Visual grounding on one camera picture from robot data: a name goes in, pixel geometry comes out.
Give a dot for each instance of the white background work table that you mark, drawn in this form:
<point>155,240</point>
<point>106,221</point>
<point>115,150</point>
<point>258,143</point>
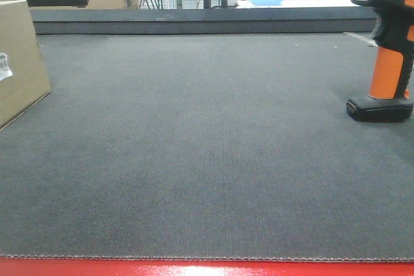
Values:
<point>302,4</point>

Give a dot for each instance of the brown cardboard package box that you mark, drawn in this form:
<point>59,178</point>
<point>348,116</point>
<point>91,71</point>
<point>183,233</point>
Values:
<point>24,79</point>

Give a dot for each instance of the blue tray on table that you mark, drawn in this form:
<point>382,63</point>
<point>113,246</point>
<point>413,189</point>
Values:
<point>264,3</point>

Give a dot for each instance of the dark grey conveyor belt mat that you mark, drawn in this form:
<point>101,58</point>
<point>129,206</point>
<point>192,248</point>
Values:
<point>205,146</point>

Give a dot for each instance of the orange black barcode scanner gun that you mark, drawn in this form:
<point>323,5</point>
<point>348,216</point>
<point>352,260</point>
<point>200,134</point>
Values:
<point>388,98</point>

